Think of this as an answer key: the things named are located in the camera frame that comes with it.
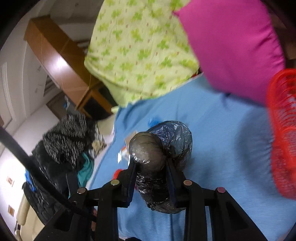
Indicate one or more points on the green clover pattern quilt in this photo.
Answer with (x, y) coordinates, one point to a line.
(139, 49)

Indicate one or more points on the blue bed sheet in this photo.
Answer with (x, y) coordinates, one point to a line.
(232, 141)

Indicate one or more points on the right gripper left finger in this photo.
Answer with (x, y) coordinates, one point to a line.
(117, 193)

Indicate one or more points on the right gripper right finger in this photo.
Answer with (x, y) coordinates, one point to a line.
(188, 195)

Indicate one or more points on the black white patterned garment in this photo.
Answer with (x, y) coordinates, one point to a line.
(67, 139)

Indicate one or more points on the brown wooden pillar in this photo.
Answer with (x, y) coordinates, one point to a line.
(61, 58)

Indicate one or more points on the magenta pillow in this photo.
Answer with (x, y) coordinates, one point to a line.
(235, 44)

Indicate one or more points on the black plastic trash bag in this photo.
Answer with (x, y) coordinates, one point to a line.
(169, 140)

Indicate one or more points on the red plastic mesh basket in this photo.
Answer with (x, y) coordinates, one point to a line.
(281, 108)

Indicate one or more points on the teal garment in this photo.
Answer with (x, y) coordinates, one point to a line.
(85, 173)

